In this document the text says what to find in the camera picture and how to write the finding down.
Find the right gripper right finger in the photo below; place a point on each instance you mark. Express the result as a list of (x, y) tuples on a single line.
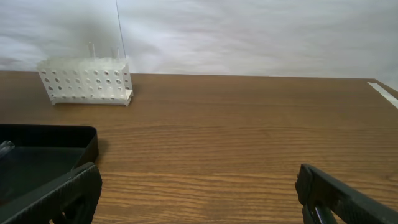
[(342, 202)]

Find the black tray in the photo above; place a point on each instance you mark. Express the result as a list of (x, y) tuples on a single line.
[(46, 161)]

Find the white test tube rack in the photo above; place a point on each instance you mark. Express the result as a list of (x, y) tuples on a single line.
[(87, 87)]

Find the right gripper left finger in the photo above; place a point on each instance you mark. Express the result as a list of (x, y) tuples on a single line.
[(46, 202)]

